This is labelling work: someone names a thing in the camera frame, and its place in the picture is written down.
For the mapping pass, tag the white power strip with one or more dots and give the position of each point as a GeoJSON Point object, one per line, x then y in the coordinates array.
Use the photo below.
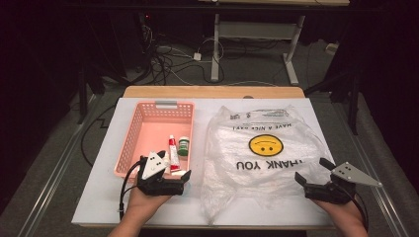
{"type": "Point", "coordinates": [332, 48]}

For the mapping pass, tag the white power adapter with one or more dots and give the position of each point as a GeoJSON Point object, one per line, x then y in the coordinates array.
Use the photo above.
{"type": "Point", "coordinates": [197, 56]}

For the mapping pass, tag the pink plastic basket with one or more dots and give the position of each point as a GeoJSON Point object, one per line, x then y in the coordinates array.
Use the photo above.
{"type": "Point", "coordinates": [151, 131]}

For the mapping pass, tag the flat white packet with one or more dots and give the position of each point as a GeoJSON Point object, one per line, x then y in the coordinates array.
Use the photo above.
{"type": "Point", "coordinates": [178, 172]}

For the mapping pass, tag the metal floor rail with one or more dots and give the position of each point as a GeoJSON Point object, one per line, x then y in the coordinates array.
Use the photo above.
{"type": "Point", "coordinates": [382, 197]}
{"type": "Point", "coordinates": [49, 184]}

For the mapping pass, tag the red and white tube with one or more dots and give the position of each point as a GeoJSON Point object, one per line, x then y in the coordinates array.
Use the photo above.
{"type": "Point", "coordinates": [173, 151]}

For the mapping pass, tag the white metal desk frame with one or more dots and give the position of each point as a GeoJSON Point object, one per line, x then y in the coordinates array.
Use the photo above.
{"type": "Point", "coordinates": [215, 49]}

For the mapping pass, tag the clear plastic bag with smiley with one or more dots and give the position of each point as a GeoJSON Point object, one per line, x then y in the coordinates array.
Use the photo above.
{"type": "Point", "coordinates": [263, 177]}

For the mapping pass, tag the black stand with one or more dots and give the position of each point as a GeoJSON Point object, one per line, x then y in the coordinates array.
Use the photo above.
{"type": "Point", "coordinates": [354, 98]}
{"type": "Point", "coordinates": [82, 95]}

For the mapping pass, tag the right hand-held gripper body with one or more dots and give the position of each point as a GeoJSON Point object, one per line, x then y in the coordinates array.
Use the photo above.
{"type": "Point", "coordinates": [332, 192]}

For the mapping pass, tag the person's right hand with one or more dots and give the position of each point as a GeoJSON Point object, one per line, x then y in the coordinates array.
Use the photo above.
{"type": "Point", "coordinates": [346, 214]}

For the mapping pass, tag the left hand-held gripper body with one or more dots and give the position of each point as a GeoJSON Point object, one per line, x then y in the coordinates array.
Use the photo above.
{"type": "Point", "coordinates": [151, 166]}

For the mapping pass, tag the white board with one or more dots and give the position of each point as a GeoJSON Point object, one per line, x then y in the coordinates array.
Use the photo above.
{"type": "Point", "coordinates": [105, 197]}

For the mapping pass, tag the person's left hand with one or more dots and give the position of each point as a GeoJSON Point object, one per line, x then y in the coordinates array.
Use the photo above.
{"type": "Point", "coordinates": [145, 204]}

